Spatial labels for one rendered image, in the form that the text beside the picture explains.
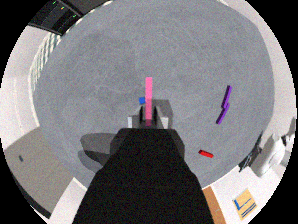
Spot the purple rod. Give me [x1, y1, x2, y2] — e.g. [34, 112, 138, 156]
[216, 103, 230, 124]
[221, 85, 231, 108]

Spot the pink rod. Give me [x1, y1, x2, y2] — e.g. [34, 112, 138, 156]
[146, 77, 152, 127]

